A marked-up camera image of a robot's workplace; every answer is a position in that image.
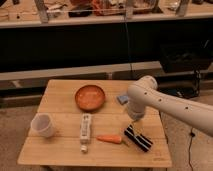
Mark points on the orange bowl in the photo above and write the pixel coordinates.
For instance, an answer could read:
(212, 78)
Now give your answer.
(90, 97)

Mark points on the black box on shelf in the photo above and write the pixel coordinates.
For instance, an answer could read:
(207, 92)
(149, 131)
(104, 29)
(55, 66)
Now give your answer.
(185, 57)

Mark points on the orange pepper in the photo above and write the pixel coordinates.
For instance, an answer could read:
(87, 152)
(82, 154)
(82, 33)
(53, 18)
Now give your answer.
(116, 139)

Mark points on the black power adapter with cable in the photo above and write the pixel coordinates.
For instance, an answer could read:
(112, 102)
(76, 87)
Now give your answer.
(192, 135)

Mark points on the white remote controller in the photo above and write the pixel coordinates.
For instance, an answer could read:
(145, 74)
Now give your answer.
(85, 132)

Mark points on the wooden table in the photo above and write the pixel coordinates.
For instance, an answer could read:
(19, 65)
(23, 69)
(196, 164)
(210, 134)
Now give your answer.
(63, 149)

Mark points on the white plastic cup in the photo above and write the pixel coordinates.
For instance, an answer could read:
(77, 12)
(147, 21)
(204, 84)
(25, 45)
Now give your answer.
(42, 125)

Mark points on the wooden shelf with clutter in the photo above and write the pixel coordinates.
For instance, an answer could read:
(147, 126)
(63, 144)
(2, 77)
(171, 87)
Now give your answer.
(37, 13)

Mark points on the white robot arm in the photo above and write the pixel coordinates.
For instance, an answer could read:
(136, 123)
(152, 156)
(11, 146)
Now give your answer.
(143, 93)

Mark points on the black white striped cloth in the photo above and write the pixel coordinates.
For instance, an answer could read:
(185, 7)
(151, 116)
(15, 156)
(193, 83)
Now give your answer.
(138, 139)

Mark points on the blue sponge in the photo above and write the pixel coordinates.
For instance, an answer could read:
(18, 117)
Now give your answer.
(123, 99)

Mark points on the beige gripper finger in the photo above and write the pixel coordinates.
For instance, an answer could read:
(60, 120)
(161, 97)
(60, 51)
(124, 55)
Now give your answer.
(136, 129)

